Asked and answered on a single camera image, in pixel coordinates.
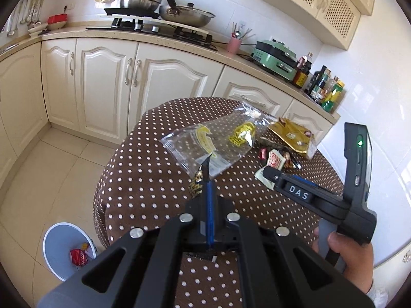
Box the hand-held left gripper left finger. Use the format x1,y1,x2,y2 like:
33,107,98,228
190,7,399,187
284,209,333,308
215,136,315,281
37,163,211,308

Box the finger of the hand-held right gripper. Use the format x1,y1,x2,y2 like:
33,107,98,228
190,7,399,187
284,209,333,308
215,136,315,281
291,175,343,196
263,166,285,189

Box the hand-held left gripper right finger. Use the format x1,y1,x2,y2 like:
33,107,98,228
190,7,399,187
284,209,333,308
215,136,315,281
209,166,375,308

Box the small clear wrapper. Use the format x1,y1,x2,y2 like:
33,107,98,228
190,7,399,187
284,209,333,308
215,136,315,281
305,139,319,160

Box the gold foil wrapper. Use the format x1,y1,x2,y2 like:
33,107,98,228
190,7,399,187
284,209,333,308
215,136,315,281
268,118,313,158

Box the clear yellow printed plastic bag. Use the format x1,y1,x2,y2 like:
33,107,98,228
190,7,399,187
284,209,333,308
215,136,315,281
161,101,277,199

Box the crushed red can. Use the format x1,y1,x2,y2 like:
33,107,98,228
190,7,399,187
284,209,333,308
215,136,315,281
70,248,91,267

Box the pale blue waste bin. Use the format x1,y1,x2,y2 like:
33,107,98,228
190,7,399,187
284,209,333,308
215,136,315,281
43,222,97,282

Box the person's right hand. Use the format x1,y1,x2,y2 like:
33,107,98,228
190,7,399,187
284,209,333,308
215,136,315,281
313,228,375,292

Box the brown polka dot tablecloth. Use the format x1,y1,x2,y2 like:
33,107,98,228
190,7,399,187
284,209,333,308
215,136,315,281
91,97,345,308

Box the green yellow bottle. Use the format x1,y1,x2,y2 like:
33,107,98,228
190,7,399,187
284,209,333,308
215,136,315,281
321,82,345,113

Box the dark sauce bottle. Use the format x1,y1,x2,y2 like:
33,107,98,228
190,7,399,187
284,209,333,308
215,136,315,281
304,66,326,96
313,71,331,102

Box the large brown sauce bottle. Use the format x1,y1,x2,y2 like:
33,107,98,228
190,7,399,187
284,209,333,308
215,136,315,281
292,52,313,89

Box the green electric cooker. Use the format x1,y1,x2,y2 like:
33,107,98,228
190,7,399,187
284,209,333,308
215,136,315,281
249,39,299,81

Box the pink utensil holder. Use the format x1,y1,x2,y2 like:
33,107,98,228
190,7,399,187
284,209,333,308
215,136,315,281
226,36,242,54

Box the cream base cabinets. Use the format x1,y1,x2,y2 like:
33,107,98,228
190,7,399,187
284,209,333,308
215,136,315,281
0,32,341,187

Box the cream lattice door cabinet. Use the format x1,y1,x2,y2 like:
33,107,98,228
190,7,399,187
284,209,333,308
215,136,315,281
252,0,377,51

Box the steel wok with lid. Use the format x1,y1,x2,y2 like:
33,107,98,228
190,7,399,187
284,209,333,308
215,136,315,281
157,0,216,29

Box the black gas stove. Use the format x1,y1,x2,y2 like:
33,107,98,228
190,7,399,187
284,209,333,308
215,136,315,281
86,17,219,52

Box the row of hanging utensils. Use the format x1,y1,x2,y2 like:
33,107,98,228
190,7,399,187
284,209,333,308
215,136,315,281
6,0,44,37

